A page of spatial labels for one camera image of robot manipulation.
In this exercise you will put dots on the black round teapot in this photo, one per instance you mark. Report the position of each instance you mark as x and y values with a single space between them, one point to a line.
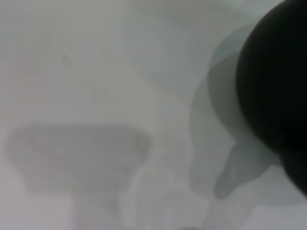
275 83

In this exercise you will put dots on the white tablecloth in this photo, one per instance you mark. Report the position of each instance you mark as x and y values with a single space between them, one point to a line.
96 72

